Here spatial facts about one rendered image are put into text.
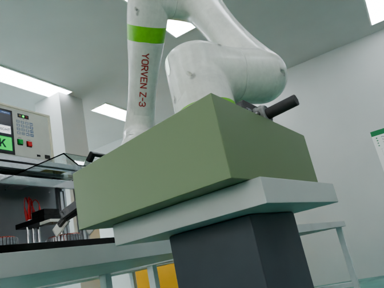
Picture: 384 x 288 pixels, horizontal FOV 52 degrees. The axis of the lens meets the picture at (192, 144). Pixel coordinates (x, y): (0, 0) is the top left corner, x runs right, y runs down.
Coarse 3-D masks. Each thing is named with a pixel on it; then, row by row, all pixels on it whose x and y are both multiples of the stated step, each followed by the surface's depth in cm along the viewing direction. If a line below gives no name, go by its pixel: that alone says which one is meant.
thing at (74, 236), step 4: (60, 236) 123; (64, 236) 123; (68, 236) 123; (72, 236) 124; (76, 236) 125; (80, 236) 126; (48, 240) 123; (52, 240) 123; (56, 240) 122; (60, 240) 122; (64, 240) 123; (68, 240) 123
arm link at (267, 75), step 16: (192, 0) 114; (208, 0) 111; (176, 16) 116; (192, 16) 114; (208, 16) 108; (224, 16) 105; (208, 32) 106; (224, 32) 101; (240, 32) 98; (240, 48) 88; (256, 48) 91; (256, 64) 86; (272, 64) 88; (256, 80) 86; (272, 80) 88; (256, 96) 89; (272, 96) 90
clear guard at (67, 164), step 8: (48, 160) 129; (56, 160) 130; (64, 160) 131; (72, 160) 123; (80, 160) 126; (32, 168) 132; (40, 168) 134; (48, 168) 136; (56, 168) 138; (64, 168) 140; (72, 168) 142; (80, 168) 144; (24, 176) 139; (32, 176) 141; (40, 176) 143; (48, 176) 145; (56, 176) 147; (64, 176) 150; (72, 176) 152
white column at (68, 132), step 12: (60, 96) 551; (72, 96) 573; (36, 108) 570; (48, 108) 557; (60, 108) 544; (72, 108) 565; (60, 120) 540; (72, 120) 557; (84, 120) 579; (60, 132) 537; (72, 132) 549; (84, 132) 570; (60, 144) 533; (72, 144) 541; (84, 144) 562; (84, 156) 554; (72, 192) 513; (72, 228) 498
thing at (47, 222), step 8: (32, 216) 132; (40, 216) 130; (48, 216) 130; (56, 216) 133; (24, 224) 133; (32, 224) 131; (40, 224) 130; (48, 224) 131; (56, 224) 135; (32, 232) 135; (40, 240) 136
